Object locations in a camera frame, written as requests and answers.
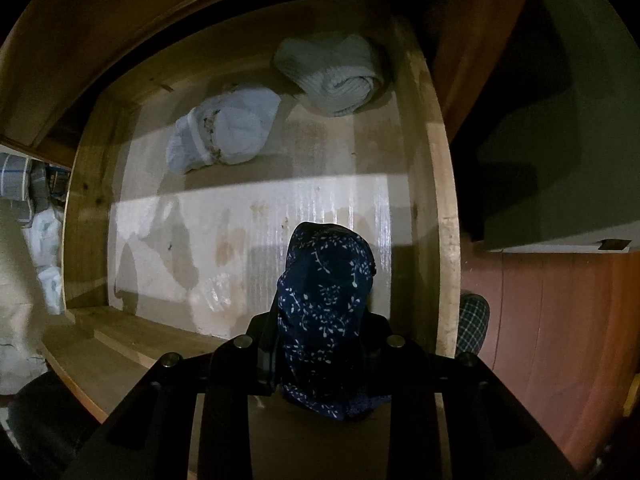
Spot light blue underwear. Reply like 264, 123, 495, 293
166, 87, 282, 176

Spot plaid slipper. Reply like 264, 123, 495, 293
455, 292, 491, 358

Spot grey box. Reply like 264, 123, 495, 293
467, 0, 640, 253

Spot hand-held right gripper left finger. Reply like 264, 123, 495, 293
60, 310, 281, 480

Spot wooden drawer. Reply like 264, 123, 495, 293
40, 0, 463, 480

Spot grey white knit sock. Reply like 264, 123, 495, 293
273, 34, 393, 117

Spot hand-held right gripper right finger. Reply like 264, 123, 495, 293
367, 310, 581, 480

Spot navy floral underwear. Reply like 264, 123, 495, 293
276, 222, 393, 421

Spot white floral cloth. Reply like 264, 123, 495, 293
20, 205, 66, 316

